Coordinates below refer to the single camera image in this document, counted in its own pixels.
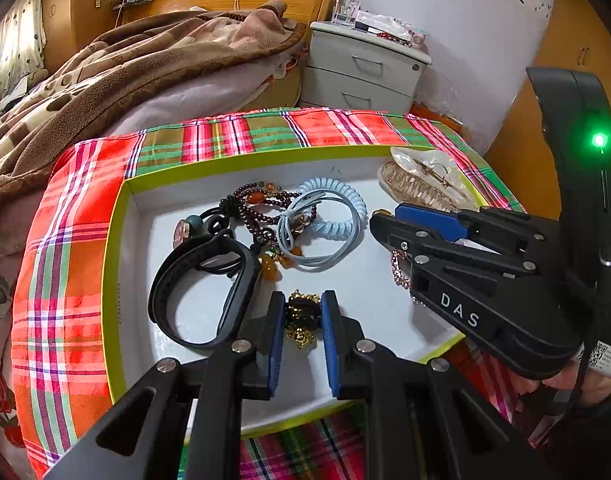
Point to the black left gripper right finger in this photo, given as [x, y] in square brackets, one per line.
[424, 421]

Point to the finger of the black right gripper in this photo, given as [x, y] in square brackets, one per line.
[406, 237]
[445, 223]

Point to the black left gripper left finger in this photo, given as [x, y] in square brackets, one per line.
[184, 420]

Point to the black gold hair ornament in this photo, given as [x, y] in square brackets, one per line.
[303, 318]

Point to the person's right hand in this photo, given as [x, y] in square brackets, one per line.
[594, 389]

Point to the beige translucent hair claw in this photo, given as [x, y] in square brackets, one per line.
[428, 178]

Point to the orange box on floor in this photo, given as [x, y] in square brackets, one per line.
[423, 111]

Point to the grey elastic hair band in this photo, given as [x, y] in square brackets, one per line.
[298, 217]

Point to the black wristband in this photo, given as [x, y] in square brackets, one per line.
[202, 290]

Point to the yellow-green shallow box tray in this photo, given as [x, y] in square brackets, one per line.
[140, 238]

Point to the red green plaid cloth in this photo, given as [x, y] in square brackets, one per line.
[58, 368]

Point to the grey two-drawer nightstand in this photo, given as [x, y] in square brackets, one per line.
[354, 70]

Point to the floral white bed sheet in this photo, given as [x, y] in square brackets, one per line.
[5, 259]

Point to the wooden door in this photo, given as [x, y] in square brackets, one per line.
[560, 121]

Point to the clutter on nightstand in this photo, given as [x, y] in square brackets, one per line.
[349, 13]

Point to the brown paw print blanket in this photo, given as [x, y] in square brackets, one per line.
[122, 69]

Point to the patterned window curtain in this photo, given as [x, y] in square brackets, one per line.
[22, 42]

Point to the wooden wardrobe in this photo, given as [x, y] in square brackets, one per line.
[70, 25]

